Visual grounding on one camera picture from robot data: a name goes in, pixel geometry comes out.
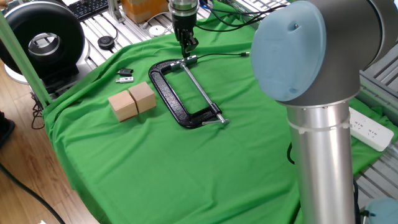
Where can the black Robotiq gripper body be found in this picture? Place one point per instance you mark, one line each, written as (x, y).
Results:
(184, 22)

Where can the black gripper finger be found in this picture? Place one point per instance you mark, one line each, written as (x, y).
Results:
(179, 36)
(190, 42)

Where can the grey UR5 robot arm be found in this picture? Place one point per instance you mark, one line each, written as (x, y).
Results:
(326, 155)

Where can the grey USB docking hub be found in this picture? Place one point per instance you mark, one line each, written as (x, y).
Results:
(175, 64)

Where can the black USB stick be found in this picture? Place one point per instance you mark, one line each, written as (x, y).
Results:
(125, 72)

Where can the white USB stick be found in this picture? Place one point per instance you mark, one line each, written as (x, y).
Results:
(124, 80)

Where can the white round puck device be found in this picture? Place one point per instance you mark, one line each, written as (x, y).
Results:
(157, 31)

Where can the brown cardboard box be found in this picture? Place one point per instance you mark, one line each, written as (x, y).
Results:
(146, 9)

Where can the large black C-clamp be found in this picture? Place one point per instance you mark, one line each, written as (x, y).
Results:
(169, 95)

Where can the light wooden block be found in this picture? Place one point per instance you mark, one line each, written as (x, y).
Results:
(122, 107)
(143, 96)

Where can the black round puck device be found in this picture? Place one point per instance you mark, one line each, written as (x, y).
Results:
(106, 42)

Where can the black computer keyboard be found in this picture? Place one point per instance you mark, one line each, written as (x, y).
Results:
(88, 8)

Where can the green cloth table cover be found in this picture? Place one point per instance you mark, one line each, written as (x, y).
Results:
(186, 155)

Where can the dark shoe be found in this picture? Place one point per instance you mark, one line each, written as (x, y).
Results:
(6, 130)

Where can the white power strip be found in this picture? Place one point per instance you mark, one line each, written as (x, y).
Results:
(373, 130)

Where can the silver aluminium corner bracket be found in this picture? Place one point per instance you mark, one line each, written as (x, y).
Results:
(115, 12)

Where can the green frame post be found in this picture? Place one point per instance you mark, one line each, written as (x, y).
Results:
(21, 56)

